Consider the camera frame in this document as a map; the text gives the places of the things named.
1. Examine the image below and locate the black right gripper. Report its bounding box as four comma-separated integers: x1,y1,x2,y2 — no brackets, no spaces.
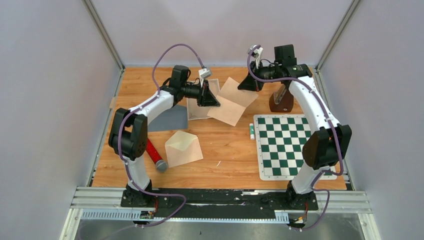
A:
238,59,282,92

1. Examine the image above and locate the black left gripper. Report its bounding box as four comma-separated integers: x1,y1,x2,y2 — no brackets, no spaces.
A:
180,79,220,108

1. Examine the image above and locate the cream letter paper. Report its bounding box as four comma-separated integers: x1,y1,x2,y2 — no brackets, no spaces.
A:
207,77,258,127

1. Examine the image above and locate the cream pink envelope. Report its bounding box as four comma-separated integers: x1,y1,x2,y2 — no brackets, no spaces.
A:
165,130,204,168

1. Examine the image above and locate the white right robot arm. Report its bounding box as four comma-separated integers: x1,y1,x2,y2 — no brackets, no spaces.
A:
238,44,352,209

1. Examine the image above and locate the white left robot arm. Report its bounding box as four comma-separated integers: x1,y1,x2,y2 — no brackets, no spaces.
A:
108,65,220,207

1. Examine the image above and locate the grey envelope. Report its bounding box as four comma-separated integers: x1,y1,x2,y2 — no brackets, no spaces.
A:
148,105,189,133

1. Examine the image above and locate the wooden metronome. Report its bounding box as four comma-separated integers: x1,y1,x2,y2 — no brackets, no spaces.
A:
269,84,294,113

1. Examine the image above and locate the green white glue stick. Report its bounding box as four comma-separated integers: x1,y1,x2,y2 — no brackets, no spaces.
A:
249,123,256,140

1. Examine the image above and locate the green white chessboard mat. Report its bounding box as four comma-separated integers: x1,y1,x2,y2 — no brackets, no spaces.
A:
253,113,338,182

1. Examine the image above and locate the red microphone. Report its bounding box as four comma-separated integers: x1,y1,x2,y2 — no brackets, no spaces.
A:
146,138,168,173

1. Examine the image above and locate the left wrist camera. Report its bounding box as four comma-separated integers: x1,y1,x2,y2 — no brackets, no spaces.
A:
198,67,212,80

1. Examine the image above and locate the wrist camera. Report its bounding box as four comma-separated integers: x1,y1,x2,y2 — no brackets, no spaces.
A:
198,67,212,80
248,44,263,69

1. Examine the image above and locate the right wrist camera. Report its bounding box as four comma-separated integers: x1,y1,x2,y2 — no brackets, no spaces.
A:
248,44,263,69

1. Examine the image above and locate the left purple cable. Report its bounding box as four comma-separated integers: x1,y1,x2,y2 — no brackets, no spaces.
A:
117,43,206,229

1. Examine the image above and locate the purple cable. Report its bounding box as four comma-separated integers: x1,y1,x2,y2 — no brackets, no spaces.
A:
246,44,345,232
117,43,206,229

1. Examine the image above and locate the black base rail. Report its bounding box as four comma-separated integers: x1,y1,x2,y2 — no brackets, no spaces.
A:
120,187,318,219

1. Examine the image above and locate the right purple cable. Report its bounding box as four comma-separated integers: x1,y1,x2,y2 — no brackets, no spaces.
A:
246,44,345,232

